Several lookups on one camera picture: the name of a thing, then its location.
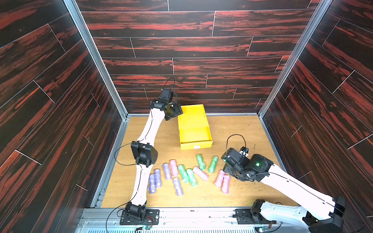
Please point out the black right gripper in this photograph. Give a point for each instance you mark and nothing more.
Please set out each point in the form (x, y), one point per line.
(233, 168)

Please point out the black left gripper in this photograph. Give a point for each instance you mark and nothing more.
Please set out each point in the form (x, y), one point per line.
(178, 110)

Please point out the yellow plastic drawer box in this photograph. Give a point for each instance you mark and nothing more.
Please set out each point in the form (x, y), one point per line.
(194, 129)

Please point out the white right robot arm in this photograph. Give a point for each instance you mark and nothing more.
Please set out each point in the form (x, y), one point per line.
(315, 211)

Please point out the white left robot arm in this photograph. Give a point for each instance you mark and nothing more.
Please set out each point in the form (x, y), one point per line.
(146, 155)

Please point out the green trash bag roll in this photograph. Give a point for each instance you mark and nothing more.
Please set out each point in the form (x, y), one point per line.
(183, 173)
(200, 161)
(192, 179)
(213, 164)

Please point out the purple trash bag roll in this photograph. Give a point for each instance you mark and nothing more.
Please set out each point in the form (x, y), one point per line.
(177, 186)
(157, 177)
(167, 171)
(151, 187)

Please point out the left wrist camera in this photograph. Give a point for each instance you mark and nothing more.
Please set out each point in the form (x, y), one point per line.
(167, 94)

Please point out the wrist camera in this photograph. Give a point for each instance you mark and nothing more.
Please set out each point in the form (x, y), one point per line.
(167, 94)
(244, 151)

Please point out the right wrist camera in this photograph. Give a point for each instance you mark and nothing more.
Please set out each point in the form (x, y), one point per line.
(244, 151)

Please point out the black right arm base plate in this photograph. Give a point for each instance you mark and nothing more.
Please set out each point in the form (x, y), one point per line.
(247, 216)

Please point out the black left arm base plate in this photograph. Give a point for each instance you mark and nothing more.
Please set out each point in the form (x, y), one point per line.
(149, 217)

